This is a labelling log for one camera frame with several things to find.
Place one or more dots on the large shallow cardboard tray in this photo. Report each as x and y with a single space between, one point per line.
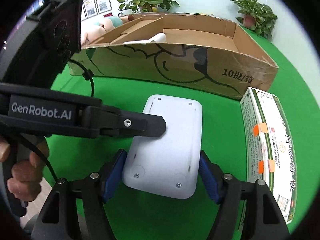
202 52

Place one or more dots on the white hair dryer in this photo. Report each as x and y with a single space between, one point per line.
158 38

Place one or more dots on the green white medicine box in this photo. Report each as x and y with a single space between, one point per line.
270 149

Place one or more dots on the long brown cardboard box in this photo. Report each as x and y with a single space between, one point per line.
141 28

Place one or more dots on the person's left hand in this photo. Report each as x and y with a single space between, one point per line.
27 174

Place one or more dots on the right potted green plant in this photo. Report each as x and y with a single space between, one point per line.
256 16

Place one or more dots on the left potted green plant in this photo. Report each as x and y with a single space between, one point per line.
137 6

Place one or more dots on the plush pig toy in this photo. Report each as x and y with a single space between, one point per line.
92 31

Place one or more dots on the white plastic device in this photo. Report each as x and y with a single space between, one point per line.
167 166

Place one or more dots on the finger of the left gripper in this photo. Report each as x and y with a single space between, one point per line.
112 121

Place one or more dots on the potted green plant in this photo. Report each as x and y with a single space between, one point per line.
137 6
256 16

